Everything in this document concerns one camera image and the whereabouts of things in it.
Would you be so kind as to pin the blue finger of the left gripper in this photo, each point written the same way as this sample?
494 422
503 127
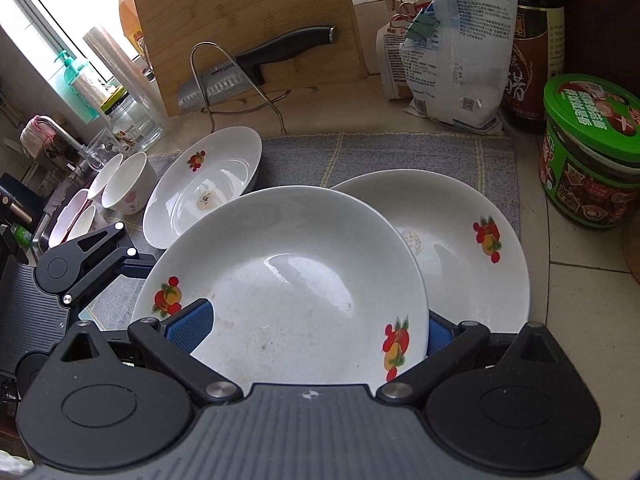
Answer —
139 266

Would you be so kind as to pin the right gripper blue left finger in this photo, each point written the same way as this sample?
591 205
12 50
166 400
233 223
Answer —
166 346

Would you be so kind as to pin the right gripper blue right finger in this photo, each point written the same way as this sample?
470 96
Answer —
451 350

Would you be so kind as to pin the white bowl pink flowers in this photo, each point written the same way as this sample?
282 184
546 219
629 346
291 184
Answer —
131 186

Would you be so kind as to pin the white plate with stain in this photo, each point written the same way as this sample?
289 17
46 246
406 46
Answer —
215 170

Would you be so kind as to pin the white bowl front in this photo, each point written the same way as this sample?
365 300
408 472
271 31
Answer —
89 220

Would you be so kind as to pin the pink white basin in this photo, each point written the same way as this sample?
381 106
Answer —
68 217

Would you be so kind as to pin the metal faucet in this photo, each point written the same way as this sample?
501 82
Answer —
43 138

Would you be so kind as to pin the glass mug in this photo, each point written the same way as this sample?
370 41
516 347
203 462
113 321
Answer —
103 147

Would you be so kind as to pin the glass jar green lid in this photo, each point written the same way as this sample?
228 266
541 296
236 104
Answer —
129 122

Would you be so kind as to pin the grey green checked mat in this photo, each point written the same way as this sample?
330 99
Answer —
486 163

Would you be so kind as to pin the green dish soap bottle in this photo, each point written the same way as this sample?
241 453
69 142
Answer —
65 83

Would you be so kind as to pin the green lid sauce jar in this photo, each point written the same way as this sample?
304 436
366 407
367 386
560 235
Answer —
589 162

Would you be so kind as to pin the plastic cup stack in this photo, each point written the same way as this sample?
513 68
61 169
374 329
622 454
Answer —
127 73

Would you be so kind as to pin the orange cooking wine jug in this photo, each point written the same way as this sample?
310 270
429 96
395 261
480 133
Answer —
132 29

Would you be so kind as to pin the bamboo cutting board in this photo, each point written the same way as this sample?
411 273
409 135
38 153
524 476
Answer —
177 30

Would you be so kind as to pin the white blue plastic bag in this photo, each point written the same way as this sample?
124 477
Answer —
456 58

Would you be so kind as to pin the dark soy sauce bottle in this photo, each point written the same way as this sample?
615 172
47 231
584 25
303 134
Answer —
537 55

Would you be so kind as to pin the red white food bag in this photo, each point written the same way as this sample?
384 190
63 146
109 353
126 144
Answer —
387 44

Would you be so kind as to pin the dark red knife block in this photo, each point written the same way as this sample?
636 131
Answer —
602 39

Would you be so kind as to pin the black handled kitchen knife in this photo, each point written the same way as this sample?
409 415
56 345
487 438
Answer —
279 49

